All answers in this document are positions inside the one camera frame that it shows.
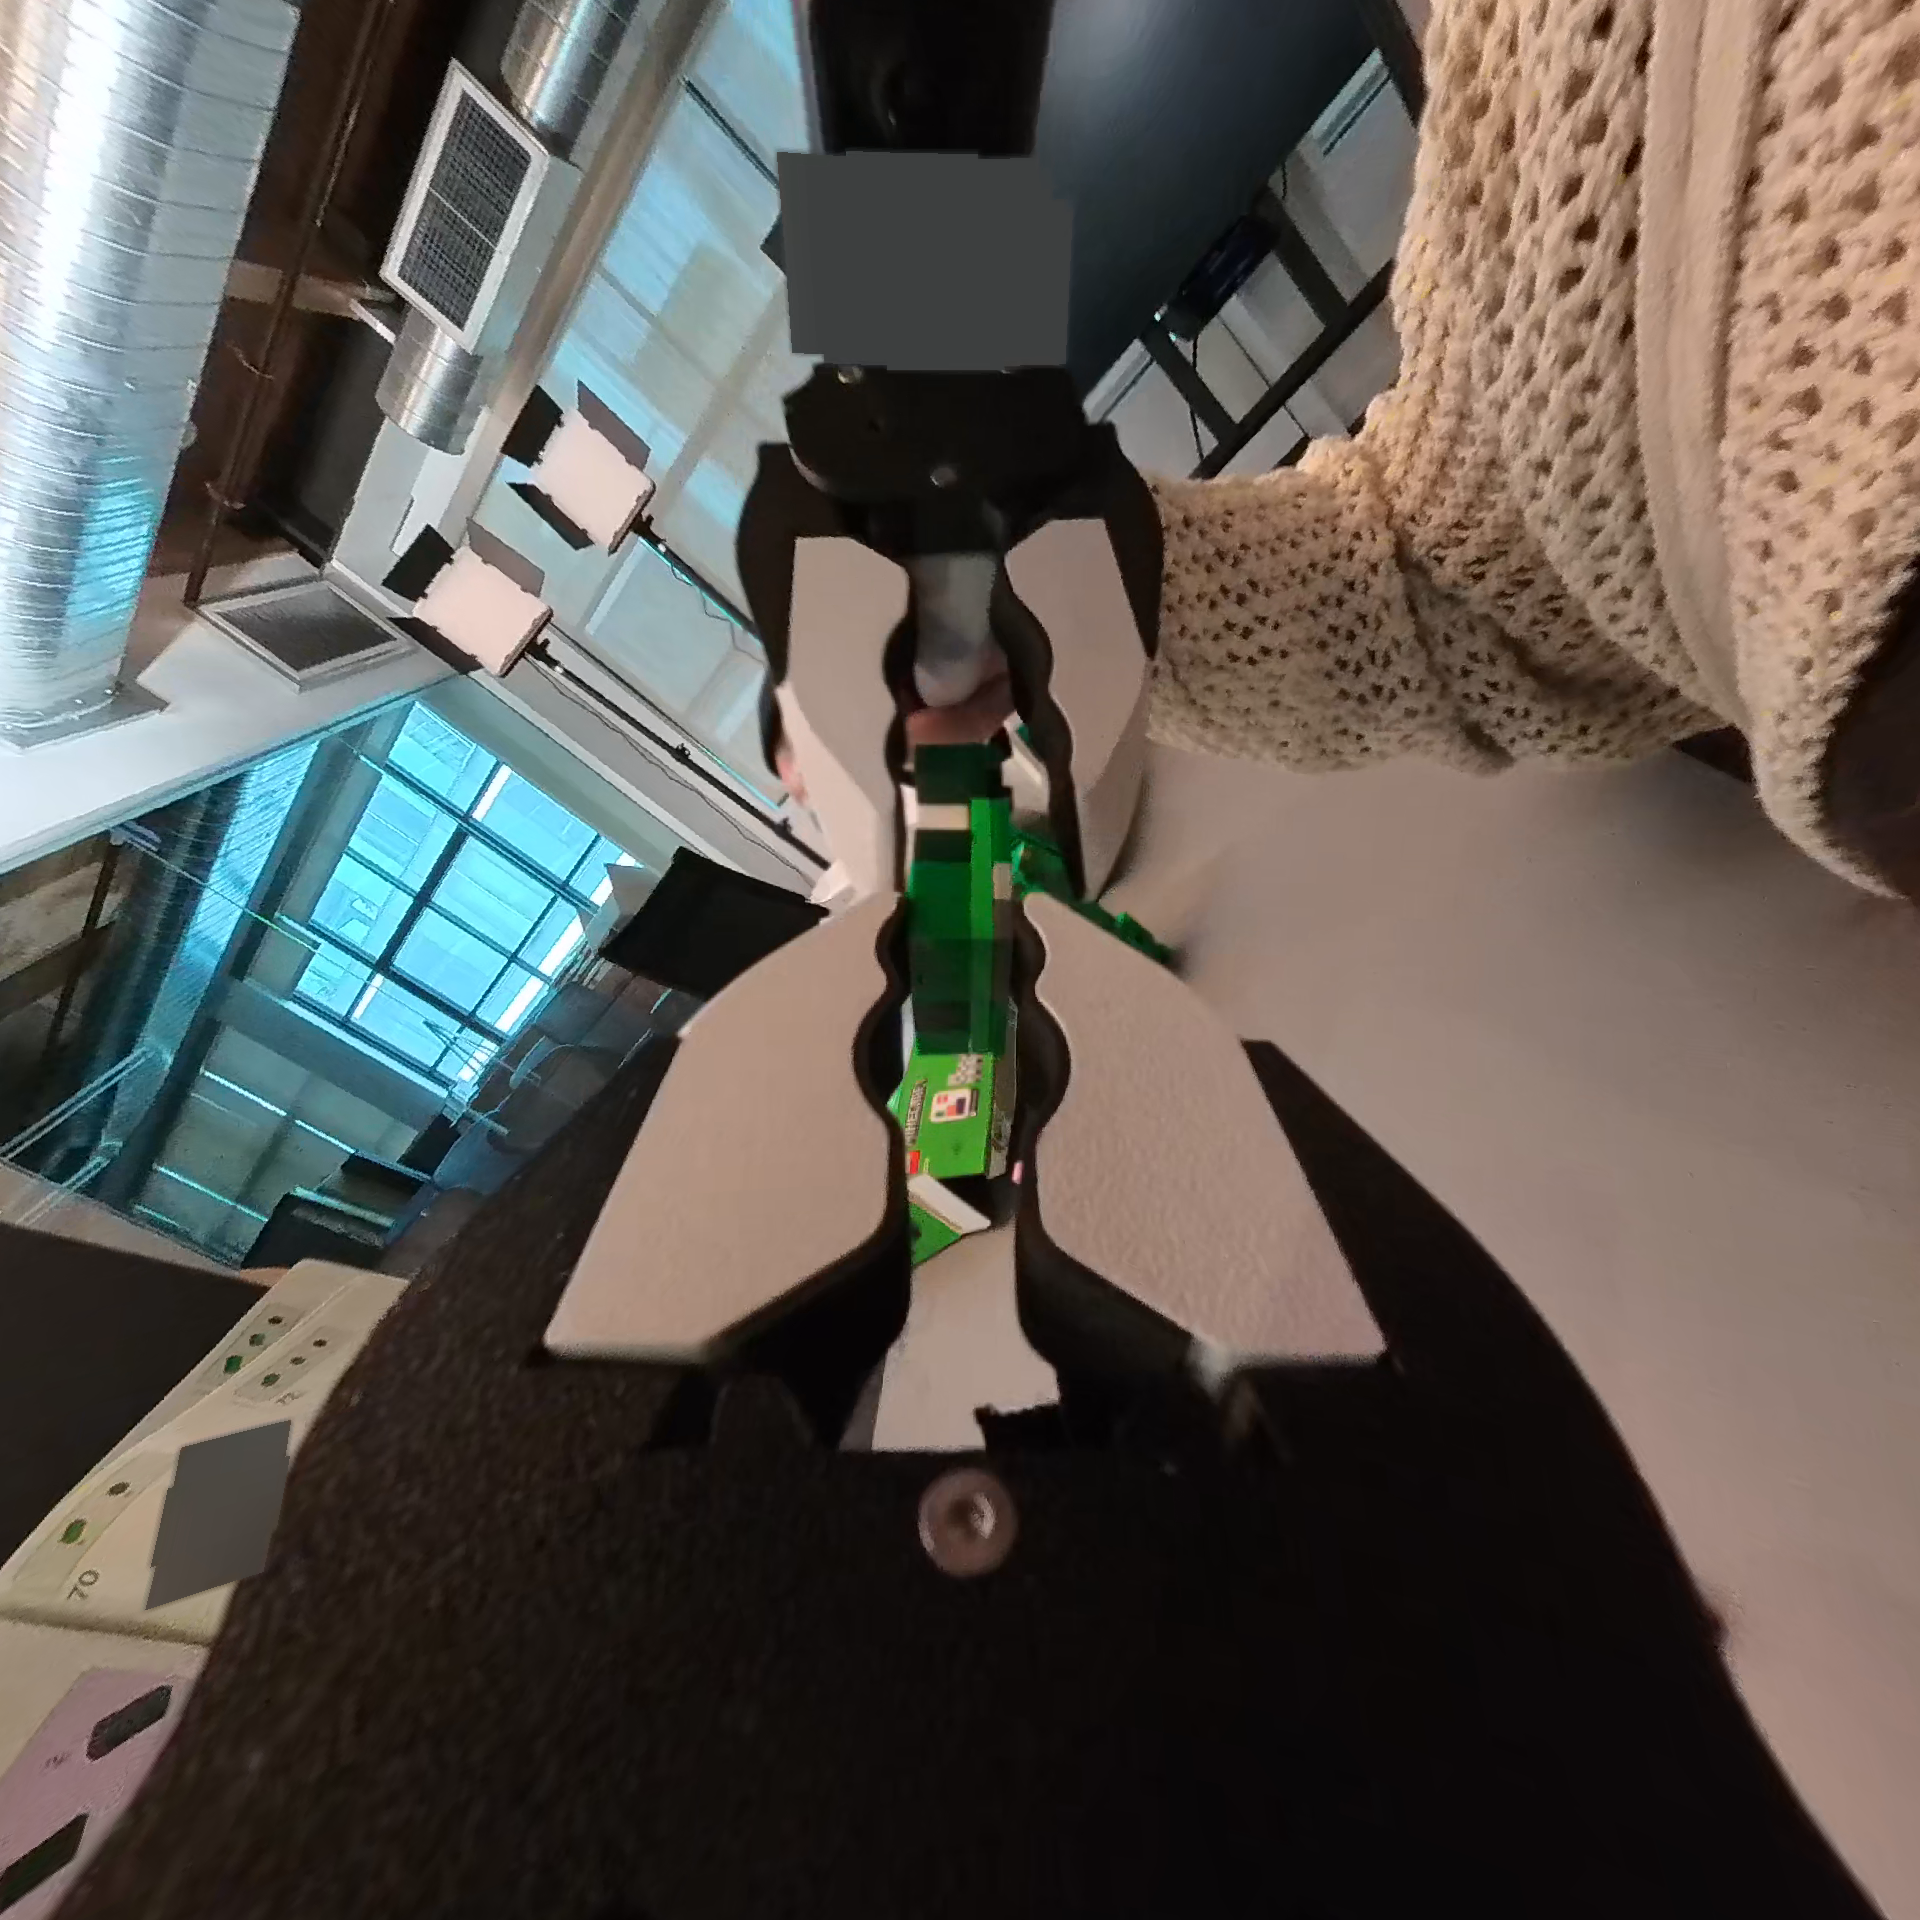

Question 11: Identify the black metal shelf rack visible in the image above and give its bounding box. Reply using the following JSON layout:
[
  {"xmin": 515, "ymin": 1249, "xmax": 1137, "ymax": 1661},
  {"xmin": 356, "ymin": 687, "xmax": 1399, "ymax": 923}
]
[{"xmin": 1130, "ymin": 46, "xmax": 1405, "ymax": 480}]

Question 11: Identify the white studio light panel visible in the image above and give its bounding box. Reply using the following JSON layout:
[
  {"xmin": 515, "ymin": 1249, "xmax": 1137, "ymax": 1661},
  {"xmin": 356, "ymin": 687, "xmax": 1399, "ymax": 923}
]
[
  {"xmin": 382, "ymin": 522, "xmax": 550, "ymax": 682},
  {"xmin": 508, "ymin": 383, "xmax": 657, "ymax": 559}
]

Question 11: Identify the black chair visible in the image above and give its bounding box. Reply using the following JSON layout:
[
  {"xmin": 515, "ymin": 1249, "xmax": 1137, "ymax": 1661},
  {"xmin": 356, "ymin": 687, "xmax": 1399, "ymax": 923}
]
[{"xmin": 605, "ymin": 847, "xmax": 829, "ymax": 1003}]

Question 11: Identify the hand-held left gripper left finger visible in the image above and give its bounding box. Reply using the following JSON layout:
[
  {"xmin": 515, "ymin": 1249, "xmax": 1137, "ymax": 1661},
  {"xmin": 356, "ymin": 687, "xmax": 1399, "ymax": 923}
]
[{"xmin": 539, "ymin": 899, "xmax": 922, "ymax": 1434}]

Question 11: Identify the person's cream knit sweater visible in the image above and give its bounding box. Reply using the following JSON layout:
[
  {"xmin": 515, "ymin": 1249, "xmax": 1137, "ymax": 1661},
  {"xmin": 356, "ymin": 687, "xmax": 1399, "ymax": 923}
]
[{"xmin": 1378, "ymin": 0, "xmax": 1920, "ymax": 901}]

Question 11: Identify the lego instruction booklet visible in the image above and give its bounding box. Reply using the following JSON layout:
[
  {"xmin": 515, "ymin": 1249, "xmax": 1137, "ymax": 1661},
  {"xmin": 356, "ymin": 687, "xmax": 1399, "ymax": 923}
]
[{"xmin": 0, "ymin": 1256, "xmax": 408, "ymax": 1920}]

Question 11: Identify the flat ceiling vent grille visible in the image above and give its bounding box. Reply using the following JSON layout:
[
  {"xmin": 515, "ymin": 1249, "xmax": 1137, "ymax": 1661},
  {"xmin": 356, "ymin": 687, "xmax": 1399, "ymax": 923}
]
[{"xmin": 194, "ymin": 576, "xmax": 408, "ymax": 694}]

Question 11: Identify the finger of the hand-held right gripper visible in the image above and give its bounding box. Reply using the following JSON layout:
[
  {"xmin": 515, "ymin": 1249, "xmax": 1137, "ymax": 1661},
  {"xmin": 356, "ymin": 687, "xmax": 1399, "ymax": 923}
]
[
  {"xmin": 739, "ymin": 446, "xmax": 918, "ymax": 909},
  {"xmin": 997, "ymin": 453, "xmax": 1169, "ymax": 907}
]

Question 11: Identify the white boxed vent grille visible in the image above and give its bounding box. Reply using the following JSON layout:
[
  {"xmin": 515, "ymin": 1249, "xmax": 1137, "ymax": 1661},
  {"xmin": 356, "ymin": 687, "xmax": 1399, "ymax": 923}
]
[{"xmin": 378, "ymin": 58, "xmax": 581, "ymax": 358}]

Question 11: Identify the green lego model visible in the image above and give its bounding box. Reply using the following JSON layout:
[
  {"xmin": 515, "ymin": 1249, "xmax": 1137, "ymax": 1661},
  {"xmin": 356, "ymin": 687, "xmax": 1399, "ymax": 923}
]
[{"xmin": 898, "ymin": 734, "xmax": 1035, "ymax": 1059}]

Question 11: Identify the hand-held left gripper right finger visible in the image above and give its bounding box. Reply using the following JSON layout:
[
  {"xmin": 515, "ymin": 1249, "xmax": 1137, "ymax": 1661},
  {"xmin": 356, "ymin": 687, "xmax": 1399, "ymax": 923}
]
[{"xmin": 1018, "ymin": 889, "xmax": 1384, "ymax": 1407}]

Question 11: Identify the large paned window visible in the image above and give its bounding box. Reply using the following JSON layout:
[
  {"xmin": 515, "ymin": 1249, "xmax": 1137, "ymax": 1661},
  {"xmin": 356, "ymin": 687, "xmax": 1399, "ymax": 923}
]
[{"xmin": 284, "ymin": 702, "xmax": 639, "ymax": 1059}]

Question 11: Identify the dark flat board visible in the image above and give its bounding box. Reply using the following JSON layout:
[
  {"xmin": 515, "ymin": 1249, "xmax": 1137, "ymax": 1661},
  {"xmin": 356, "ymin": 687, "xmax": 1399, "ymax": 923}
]
[{"xmin": 0, "ymin": 1222, "xmax": 269, "ymax": 1509}]

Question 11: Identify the small silver air duct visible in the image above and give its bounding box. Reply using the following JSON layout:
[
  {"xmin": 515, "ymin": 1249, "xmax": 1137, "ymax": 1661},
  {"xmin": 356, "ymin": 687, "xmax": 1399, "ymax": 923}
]
[{"xmin": 374, "ymin": 0, "xmax": 719, "ymax": 457}]

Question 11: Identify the large silver air duct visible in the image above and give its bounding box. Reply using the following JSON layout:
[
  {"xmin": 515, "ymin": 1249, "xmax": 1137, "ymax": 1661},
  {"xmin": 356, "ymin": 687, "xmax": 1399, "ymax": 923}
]
[{"xmin": 0, "ymin": 0, "xmax": 301, "ymax": 743}]

